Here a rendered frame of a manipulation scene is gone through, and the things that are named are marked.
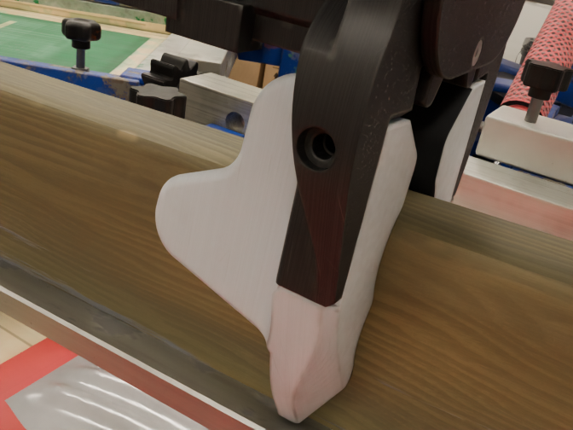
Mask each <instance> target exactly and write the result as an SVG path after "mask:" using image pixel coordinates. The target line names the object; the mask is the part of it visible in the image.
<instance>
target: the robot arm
mask: <svg viewBox="0 0 573 430"><path fill-rule="evenodd" d="M110 1H114V2H116V3H122V4H124V5H128V6H131V7H133V8H137V9H142V10H145V11H147V12H151V13H154V14H157V15H162V16H165V17H166V24H165V31H166V32H170V33H173V34H176V35H178V36H182V37H185V38H189V39H193V40H195V41H198V42H201V43H204V44H209V45H211V46H215V47H218V48H220V49H225V50H228V51H231V52H234V53H241V52H247V51H253V50H259V49H262V46H263V43H264V44H269V45H273V46H275V47H278V48H282V49H287V50H290V51H292V52H296V53H299V54H300V55H299V59H298V67H297V72H296V73H290V74H286V75H283V76H280V77H279V78H276V79H274V80H273V81H271V82H270V83H268V84H267V85H266V86H265V87H264V88H263V89H262V90H261V92H260V93H259V94H258V96H257V98H256V100H255V102H254V103H253V105H252V110H251V113H250V117H249V120H248V124H247V127H246V134H245V137H244V141H243V144H242V148H241V151H240V154H239V156H238V157H237V159H236V160H235V161H234V162H233V163H232V164H231V165H229V166H227V167H224V168H219V169H213V170H207V171H197V172H191V173H185V174H180V175H176V176H174V177H172V178H171V179H169V180H168V181H167V182H166V183H165V185H164V186H163V188H162V189H161V191H160V193H159V198H158V202H157V206H156V211H155V222H156V227H157V231H158V234H159V238H160V240H161V241H162V243H163V245H164V246H165V248H166V250H167V251H168V252H169V253H170V254H171V256H173V257H174V258H175V259H176V260H177V261H179V262H180V263H181V264H182V265H183V266H185V267H186V268H187V269H188V270H190V271H191V272H192V273H193V274H194V275H195V276H197V277H198V278H199V279H200V280H201V281H202V282H203V283H204V284H206V285H207V286H208V287H209V288H210V289H212V290H213V291H214V292H215V293H217V294H218V295H219V296H220V297H221V298H222V299H224V300H225V301H226V302H227V303H229V304H230V305H231V306H232V307H234V308H235V309H236V310H237V311H238V312H239V313H240V314H241V315H242V316H243V317H245V318H246V319H247V320H248V321H249V322H251V323H252V324H253V325H254V326H256V327H257V328H258V329H259V331H260V332H261V333H262V334H263V337H264V338H265V340H266V345H267V348H268V350H269V352H270V357H269V376H270V385H271V391H272V395H273V399H274V401H275V406H276V408H277V411H278V414H279V415H281V416H282V417H284V418H286V419H288V420H289V421H291V422H294V423H300V422H301V421H302V420H304V419H305V418H306V417H308V416H309V415H311V414H312V413H313V412H314V411H316V410H317V409H319V408H320V407H321V406H322V405H324V403H326V402H327V401H328V400H329V399H331V398H332V397H334V396H335V395H336V394H337V393H339V392H340V391H342V390H343V389H344V388H345V387H346V385H347V383H348V381H349V379H350V377H351V374H352V370H353V366H354V358H355V353H356V346H357V343H358V340H359V337H360V334H361V331H362V327H363V324H364V323H365V320H366V318H367V315H368V312H369V310H370V308H371V305H372V302H373V292H374V285H375V281H376V276H377V273H378V269H379V264H380V261H381V258H382V255H383V252H384V250H385V246H386V243H387V241H388V239H389V236H390V234H391V231H392V228H393V226H394V224H395V222H396V219H397V217H398V215H399V213H400V211H401V210H402V206H403V203H404V201H405V198H406V195H407V192H408V189H409V190H412V191H415V192H418V193H421V194H423V195H429V196H431V197H434V198H437V199H439V200H445V201H447V202H450V201H451V199H452V198H453V197H454V196H455V193H456V191H457V189H458V186H459V183H460V180H461V177H462V174H463V172H464V170H465V167H466V163H467V161H468V158H469V155H470V152H471V151H472V146H473V144H474V142H475V139H476V136H477V134H478V130H479V127H480V125H481V123H482V120H483V116H484V114H485V111H486V108H487V106H488V103H489V99H490V97H491V94H492V91H493V89H494V86H495V81H496V78H497V75H498V72H499V69H500V66H501V61H502V58H503V55H504V52H505V48H506V43H507V41H508V39H509V38H510V36H511V34H512V31H513V29H514V27H515V25H516V23H517V21H518V17H519V16H520V13H521V11H522V9H523V6H524V3H525V0H110Z"/></svg>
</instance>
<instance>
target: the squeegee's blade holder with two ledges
mask: <svg viewBox="0 0 573 430"><path fill-rule="evenodd" d="M0 311H1V312H3V313H4V314H6V315H8V316H10V317H12V318H13V319H15V320H17V321H18V322H20V323H23V324H24V325H26V326H27V327H29V328H31V329H33V330H35V331H37V332H38V333H40V334H42V335H43V336H45V337H47V338H49V339H50V340H53V341H54V342H56V343H57V344H59V345H61V346H63V347H65V348H66V349H68V350H69V351H71V352H74V353H76V354H77V355H79V356H80V357H82V358H84V359H86V360H88V361H89V362H91V363H93V364H94V365H96V366H98V367H100V368H102V369H104V370H106V371H107V372H108V373H110V374H112V375H114V376H116V377H118V378H119V379H121V380H122V381H125V382H127V383H128V384H130V385H132V386H133V387H135V388H137V389H139V390H140V391H142V392H145V393H146V394H147V395H149V396H151V397H153V398H155V399H157V400H159V401H160V402H161V403H163V404H166V405H167V406H169V407H171V408H172V409H174V410H176V411H178V412H179V413H181V414H183V415H185V416H186V417H188V418H190V419H192V420H193V421H196V422H198V423H199V424H200V425H202V426H204V427H206V428H208V429H210V430H332V429H331V428H329V427H326V426H324V425H323V424H321V423H320V422H318V421H315V420H313V419H311V418H309V417H306V418H305V419H304V420H302V421H301V422H300V423H294V422H291V421H289V420H288V419H286V418H284V417H282V416H281V415H279V414H278V411H277V408H276V406H275V401H274V399H272V398H270V397H268V396H266V395H264V394H262V393H261V392H259V391H257V390H255V389H253V388H251V387H249V386H247V385H245V384H243V383H241V382H239V381H237V380H235V379H233V378H231V377H229V376H228V375H226V374H224V373H222V372H220V371H218V370H216V369H214V368H212V367H210V366H208V365H206V364H204V363H202V362H200V361H198V360H196V359H195V358H193V357H190V356H189V355H187V354H185V353H183V352H180V351H178V350H177V349H175V348H173V347H171V346H168V345H167V344H165V343H164V342H162V341H160V340H157V339H155V338H154V337H152V336H150V335H148V334H145V333H143V332H142V331H140V330H138V329H136V328H133V327H132V326H130V325H129V324H127V323H125V322H122V321H120V320H119V319H117V318H115V317H112V316H110V315H108V314H107V313H105V312H103V311H101V310H99V309H97V308H95V307H94V306H92V305H89V304H87V303H85V302H83V301H82V300H80V299H77V298H75V297H73V296H72V295H70V294H69V293H66V292H64V291H62V290H60V289H59V288H56V287H54V286H52V285H50V284H48V283H47V282H44V281H42V280H40V279H38V278H36V277H35V276H33V275H31V274H29V273H27V272H25V271H23V270H21V269H19V268H17V267H15V266H13V265H11V264H9V263H7V262H5V261H4V260H2V259H0Z"/></svg>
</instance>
